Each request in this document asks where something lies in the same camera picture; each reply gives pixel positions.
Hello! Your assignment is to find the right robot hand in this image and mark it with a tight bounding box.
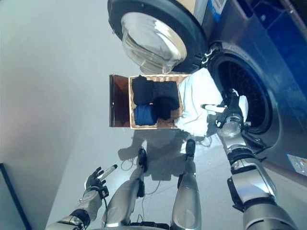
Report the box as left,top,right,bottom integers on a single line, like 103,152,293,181
201,88,250,130

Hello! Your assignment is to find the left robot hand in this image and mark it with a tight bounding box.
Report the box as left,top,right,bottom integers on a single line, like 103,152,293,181
85,164,118,192

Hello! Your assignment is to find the white garment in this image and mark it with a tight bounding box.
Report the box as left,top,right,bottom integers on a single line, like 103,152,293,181
173,67,225,138

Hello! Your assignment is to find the black garment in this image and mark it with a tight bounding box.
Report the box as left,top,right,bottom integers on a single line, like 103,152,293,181
150,81,180,121

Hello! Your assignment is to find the grey front-load washing machine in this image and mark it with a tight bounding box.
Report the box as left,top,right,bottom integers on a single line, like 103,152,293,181
193,0,307,178

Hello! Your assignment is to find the left robot leg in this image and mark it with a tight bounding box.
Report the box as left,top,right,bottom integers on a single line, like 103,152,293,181
101,148,148,229

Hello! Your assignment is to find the rectangular wicker laundry basket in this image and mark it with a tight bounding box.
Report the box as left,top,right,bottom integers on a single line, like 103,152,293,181
128,73,193,130

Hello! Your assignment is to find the silver robot torso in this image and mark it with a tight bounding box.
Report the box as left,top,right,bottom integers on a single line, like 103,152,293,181
129,221,174,230

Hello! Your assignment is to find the energy label sticker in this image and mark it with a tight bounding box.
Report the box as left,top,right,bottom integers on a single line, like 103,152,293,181
286,154,307,176

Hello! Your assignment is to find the blue folded garment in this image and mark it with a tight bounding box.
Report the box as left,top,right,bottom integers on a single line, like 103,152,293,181
133,103,158,126

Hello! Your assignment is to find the brown glossy stool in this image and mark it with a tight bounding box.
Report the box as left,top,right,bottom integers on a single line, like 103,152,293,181
108,74,131,128

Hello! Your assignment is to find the grey cabinet with black edge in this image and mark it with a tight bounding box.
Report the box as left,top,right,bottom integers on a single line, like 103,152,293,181
0,162,32,230

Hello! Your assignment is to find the navy folded garment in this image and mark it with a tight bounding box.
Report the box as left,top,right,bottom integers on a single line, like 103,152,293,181
131,74,154,106

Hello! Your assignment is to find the round glass washer door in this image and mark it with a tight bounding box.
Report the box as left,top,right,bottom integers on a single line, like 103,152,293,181
106,0,209,74

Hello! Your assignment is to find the small blue sticker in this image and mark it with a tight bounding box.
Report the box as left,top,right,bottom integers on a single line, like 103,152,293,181
207,0,227,13

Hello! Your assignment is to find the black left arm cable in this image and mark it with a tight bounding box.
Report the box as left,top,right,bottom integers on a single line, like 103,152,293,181
101,195,109,218

